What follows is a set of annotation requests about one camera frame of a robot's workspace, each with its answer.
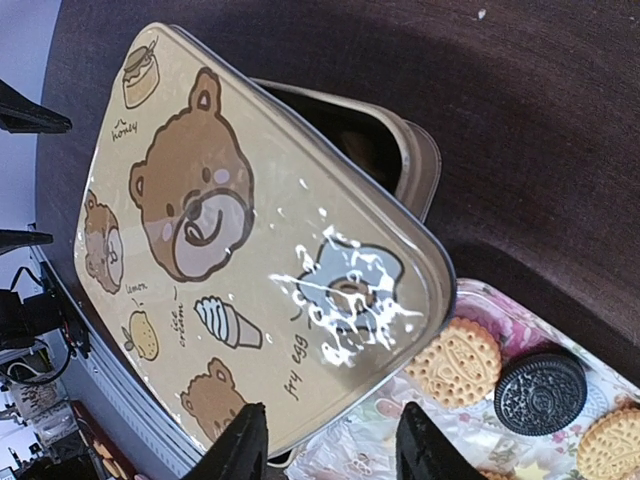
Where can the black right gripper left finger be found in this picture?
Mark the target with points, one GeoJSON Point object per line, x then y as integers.
{"type": "Point", "coordinates": [241, 451]}

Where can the round patterned biscuit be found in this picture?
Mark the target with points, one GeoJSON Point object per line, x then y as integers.
{"type": "Point", "coordinates": [460, 367]}

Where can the gold cookie tin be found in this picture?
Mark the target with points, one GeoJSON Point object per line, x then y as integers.
{"type": "Point", "coordinates": [401, 156]}

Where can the floral cookie tray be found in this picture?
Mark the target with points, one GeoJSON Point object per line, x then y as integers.
{"type": "Point", "coordinates": [601, 443]}

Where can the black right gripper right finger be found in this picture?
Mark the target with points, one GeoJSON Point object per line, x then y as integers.
{"type": "Point", "coordinates": [424, 453]}

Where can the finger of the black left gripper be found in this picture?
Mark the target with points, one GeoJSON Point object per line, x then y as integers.
{"type": "Point", "coordinates": [14, 239]}
{"type": "Point", "coordinates": [21, 115]}

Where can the black sandwich cookie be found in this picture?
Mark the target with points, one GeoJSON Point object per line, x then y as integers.
{"type": "Point", "coordinates": [540, 393]}

